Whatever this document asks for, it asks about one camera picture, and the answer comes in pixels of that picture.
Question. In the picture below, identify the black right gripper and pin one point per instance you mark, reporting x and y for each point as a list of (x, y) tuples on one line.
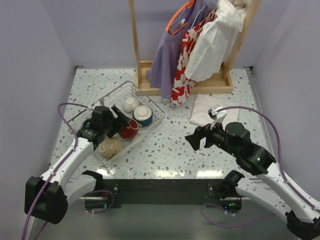
[(201, 132)]

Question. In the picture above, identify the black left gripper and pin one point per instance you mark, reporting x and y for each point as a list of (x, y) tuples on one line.
[(115, 121)]

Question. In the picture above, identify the red bowl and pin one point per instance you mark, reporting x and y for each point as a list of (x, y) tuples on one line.
[(130, 130)]

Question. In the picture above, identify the beige bowl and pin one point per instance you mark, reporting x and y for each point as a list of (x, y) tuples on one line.
[(110, 147)]

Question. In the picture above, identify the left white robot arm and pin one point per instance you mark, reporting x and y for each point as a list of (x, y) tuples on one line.
[(48, 196)]

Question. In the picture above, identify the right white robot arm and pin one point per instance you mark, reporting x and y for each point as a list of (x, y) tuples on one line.
[(301, 219)]

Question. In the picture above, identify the teal and white bowl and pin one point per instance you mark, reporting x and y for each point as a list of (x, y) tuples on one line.
[(143, 115)]

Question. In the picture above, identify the red white floral garment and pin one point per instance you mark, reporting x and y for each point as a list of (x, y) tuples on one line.
[(182, 85)]

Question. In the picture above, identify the purple shirt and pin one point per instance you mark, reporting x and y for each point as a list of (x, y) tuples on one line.
[(163, 68)]

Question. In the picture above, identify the white hanging garment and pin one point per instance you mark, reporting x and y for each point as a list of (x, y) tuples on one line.
[(213, 45)]

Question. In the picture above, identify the orange hanger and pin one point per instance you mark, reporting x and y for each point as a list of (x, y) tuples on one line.
[(178, 20)]

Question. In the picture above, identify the blue hanger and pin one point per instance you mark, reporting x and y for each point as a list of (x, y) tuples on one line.
[(206, 6)]

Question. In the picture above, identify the wire dish rack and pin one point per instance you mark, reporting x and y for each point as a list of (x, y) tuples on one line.
[(117, 97)]

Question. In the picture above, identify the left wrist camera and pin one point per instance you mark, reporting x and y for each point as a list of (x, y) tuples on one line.
[(98, 103)]

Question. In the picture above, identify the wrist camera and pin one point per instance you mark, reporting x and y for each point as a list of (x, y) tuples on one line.
[(98, 103), (217, 114)]

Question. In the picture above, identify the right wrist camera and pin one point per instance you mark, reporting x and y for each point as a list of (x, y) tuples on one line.
[(217, 114)]

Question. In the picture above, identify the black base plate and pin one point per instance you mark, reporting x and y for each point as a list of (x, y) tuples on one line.
[(171, 192)]

